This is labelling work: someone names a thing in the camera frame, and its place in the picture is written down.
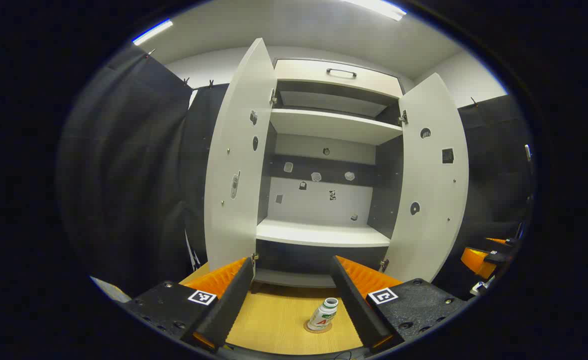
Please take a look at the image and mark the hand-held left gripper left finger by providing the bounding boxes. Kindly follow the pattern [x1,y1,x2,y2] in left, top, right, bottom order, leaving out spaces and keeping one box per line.
[122,256,255,351]

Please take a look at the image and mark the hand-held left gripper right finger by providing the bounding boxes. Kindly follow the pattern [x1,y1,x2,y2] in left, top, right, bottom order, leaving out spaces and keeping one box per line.
[330,255,469,352]

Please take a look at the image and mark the white bottle with green cap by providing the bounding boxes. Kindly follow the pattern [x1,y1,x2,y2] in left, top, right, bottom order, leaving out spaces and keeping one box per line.
[307,297,339,332]

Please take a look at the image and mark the white cabinet door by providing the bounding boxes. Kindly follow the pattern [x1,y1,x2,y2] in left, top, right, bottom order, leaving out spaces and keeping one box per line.
[205,38,278,273]
[384,73,469,284]

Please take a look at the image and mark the white cabinet shelf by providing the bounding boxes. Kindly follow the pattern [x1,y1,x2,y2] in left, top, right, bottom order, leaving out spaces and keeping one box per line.
[256,218,392,248]
[270,107,403,147]

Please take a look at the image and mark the white cabinet with dark interior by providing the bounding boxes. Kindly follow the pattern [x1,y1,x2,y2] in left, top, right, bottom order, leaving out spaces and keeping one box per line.
[255,58,405,289]

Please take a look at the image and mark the black backdrop cloth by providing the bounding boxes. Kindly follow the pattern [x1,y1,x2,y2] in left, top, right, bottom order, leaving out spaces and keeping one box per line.
[56,45,535,301]

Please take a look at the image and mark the white cabinet drawer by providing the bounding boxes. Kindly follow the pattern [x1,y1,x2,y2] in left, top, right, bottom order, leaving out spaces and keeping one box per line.
[275,59,404,99]

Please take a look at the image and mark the ceiling light strip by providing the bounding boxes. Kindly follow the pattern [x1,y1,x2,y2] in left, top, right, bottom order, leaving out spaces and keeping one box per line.
[133,19,173,46]
[344,0,407,22]

